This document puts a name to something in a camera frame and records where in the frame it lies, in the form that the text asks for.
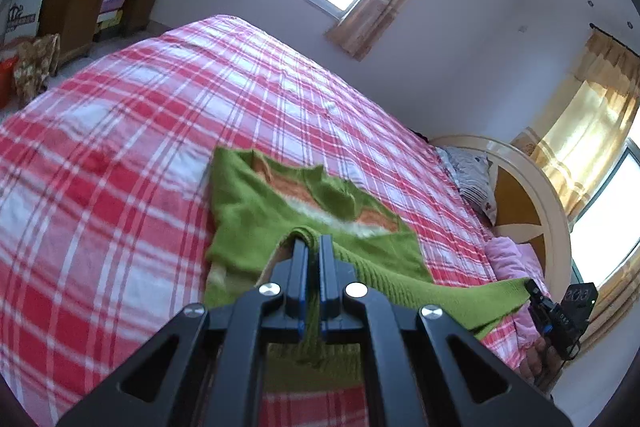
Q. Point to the white paper bag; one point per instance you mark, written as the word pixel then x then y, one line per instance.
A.
pixel 25 14

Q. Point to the green orange striped knit sweater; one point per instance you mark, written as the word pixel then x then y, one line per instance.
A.
pixel 250 217

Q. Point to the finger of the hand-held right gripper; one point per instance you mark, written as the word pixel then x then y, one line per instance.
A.
pixel 541 322
pixel 539 294

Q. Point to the pink blanket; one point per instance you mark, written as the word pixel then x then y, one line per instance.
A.
pixel 505 258

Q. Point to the yellow curtain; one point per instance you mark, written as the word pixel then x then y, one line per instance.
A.
pixel 585 132

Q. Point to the cream and brown headboard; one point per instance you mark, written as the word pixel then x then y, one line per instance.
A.
pixel 515 202

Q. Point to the brown wooden desk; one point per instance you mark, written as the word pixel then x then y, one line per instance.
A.
pixel 70 7

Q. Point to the floral fabric bag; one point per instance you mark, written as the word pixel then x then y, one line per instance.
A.
pixel 36 67

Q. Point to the red plaid bed sheet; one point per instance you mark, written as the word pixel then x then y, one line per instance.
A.
pixel 125 157

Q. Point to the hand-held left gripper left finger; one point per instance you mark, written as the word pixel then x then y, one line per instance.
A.
pixel 301 279

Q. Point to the person's right hand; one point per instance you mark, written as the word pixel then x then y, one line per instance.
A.
pixel 535 359

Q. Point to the red plastic bag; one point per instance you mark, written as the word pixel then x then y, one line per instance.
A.
pixel 7 79

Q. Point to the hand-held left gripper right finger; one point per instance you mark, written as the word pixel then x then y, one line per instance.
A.
pixel 327 279

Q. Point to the striped patterned pillow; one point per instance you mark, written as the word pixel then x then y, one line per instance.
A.
pixel 472 177

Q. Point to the side window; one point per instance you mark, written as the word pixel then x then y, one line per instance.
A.
pixel 610 227

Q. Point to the black curtain rod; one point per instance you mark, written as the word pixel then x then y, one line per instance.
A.
pixel 615 39

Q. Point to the stack of colourful boxes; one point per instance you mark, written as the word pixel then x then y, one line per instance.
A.
pixel 111 14

